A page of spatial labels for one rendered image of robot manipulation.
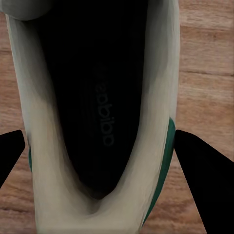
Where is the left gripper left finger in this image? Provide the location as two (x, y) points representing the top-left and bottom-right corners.
(0, 130), (25, 188)

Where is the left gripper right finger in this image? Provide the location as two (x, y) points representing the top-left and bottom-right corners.
(174, 130), (234, 234)

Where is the gym shoe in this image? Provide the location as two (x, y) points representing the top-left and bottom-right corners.
(0, 0), (180, 234)

